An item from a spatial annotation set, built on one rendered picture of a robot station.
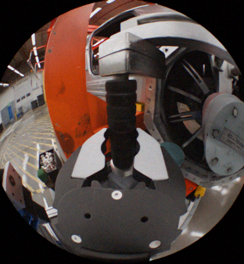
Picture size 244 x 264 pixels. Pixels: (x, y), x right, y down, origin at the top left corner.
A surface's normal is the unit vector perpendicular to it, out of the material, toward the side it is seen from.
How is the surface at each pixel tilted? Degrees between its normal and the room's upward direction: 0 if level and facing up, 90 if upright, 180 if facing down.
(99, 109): 90
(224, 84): 90
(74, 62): 90
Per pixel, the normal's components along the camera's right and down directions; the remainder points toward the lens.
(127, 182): -0.02, -0.86
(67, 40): 0.69, 0.36
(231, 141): -0.72, 0.36
